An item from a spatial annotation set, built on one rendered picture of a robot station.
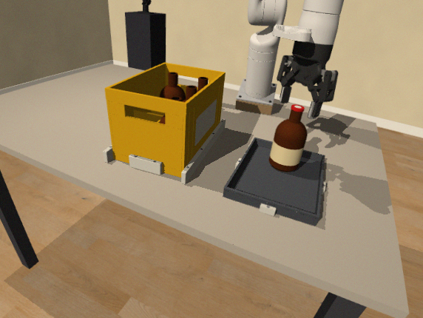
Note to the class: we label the yellow plastic crate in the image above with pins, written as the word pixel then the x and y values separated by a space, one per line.
pixel 188 124

